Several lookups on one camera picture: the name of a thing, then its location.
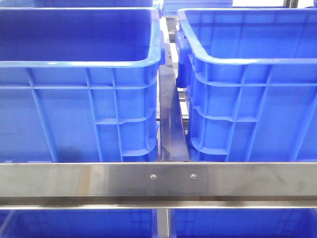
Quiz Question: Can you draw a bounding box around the rear left blue crate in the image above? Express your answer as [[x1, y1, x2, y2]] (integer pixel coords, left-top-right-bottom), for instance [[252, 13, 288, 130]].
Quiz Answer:
[[0, 0, 163, 9]]

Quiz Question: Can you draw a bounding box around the lower left blue crate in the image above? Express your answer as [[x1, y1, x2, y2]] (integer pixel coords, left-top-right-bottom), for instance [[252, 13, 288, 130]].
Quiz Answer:
[[0, 209, 158, 238]]

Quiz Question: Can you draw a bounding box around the lower right blue crate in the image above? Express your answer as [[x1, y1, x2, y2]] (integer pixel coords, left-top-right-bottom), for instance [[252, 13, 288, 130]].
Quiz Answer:
[[171, 209, 317, 238]]

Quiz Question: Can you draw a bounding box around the rear right blue crate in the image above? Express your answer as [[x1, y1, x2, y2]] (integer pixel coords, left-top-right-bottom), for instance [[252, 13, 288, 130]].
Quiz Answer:
[[162, 0, 233, 16]]

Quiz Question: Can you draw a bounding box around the right blue plastic crate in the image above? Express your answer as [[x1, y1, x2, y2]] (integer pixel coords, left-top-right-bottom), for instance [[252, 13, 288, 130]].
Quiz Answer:
[[176, 8, 317, 162]]

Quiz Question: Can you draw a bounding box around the steel shelf front rail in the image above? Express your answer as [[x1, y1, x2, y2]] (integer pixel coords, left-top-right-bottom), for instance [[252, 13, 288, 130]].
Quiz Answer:
[[0, 162, 317, 209]]

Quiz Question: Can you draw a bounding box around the blue plastic crate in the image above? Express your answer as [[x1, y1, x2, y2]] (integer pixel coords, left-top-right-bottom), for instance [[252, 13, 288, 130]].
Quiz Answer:
[[0, 7, 164, 163], [176, 8, 317, 162]]

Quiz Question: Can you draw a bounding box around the left blue plastic crate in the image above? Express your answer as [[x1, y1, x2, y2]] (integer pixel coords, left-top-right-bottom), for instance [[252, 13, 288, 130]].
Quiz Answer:
[[0, 7, 164, 163]]

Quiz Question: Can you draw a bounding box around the steel centre shelf bar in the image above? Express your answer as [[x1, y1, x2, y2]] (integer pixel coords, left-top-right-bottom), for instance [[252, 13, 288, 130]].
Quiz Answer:
[[158, 17, 191, 163]]

